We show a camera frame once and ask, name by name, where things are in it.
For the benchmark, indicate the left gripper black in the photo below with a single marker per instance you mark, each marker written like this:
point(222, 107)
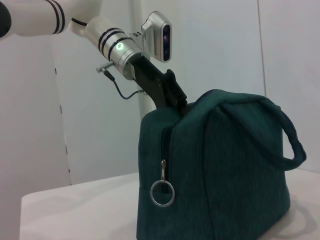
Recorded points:
point(150, 82)

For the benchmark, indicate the dark teal fabric lunch bag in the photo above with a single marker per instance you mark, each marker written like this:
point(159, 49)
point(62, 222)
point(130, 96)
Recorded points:
point(225, 162)

